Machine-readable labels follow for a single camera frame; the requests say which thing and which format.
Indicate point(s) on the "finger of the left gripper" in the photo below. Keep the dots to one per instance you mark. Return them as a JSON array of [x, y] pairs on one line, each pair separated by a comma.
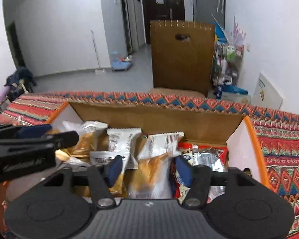
[[59, 140], [28, 132]]

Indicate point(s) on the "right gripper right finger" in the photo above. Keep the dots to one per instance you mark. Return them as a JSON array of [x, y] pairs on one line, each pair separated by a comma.
[[198, 179]]

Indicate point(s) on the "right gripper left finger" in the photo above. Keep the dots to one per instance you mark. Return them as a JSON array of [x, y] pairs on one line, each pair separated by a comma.
[[99, 179]]

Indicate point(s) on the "red blue snack bag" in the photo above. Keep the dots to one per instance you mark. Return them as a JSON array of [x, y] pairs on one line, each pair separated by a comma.
[[213, 157]]

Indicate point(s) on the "oat crisp snack packet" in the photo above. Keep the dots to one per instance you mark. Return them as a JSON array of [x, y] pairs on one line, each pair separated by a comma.
[[151, 180]]

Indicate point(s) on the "silver snack packet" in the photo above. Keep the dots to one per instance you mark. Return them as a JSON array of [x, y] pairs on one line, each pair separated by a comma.
[[99, 158]]

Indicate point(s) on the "purple yoga mat roll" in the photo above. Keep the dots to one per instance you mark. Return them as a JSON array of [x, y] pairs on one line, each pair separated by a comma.
[[3, 95]]

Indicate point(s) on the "orange cardboard snack box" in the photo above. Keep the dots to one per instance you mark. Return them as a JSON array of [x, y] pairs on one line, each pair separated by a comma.
[[210, 128]]

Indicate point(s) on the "white snack packet right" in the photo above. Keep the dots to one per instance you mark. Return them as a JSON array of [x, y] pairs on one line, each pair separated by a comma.
[[159, 144]]

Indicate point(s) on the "white snack packet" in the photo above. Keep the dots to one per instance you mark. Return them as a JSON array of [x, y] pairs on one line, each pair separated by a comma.
[[123, 140], [159, 144]]

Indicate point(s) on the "white snack packet left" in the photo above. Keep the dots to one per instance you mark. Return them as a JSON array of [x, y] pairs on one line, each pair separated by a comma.
[[123, 140]]

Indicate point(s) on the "white mop stick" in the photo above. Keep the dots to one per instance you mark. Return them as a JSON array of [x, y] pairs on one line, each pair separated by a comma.
[[99, 69]]

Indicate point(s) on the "brown stool seat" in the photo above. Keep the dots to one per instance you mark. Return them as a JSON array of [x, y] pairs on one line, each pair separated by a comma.
[[168, 91]]

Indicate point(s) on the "colourful patterned tablecloth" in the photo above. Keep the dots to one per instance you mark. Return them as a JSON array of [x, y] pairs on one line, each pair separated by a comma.
[[277, 131]]

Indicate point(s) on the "blue pet feeding tray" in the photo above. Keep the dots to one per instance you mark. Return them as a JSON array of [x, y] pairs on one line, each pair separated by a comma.
[[121, 63]]

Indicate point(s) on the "cluttered storage rack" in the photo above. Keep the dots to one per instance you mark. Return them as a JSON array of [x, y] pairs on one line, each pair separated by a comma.
[[227, 58]]

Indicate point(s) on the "dark entrance door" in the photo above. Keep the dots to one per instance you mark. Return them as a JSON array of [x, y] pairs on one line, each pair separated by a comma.
[[155, 10]]

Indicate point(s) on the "grey refrigerator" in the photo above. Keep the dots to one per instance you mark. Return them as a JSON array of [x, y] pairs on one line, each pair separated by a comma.
[[209, 11]]

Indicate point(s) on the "white board leaning on wall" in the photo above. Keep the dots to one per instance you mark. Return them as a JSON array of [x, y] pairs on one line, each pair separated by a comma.
[[266, 95]]

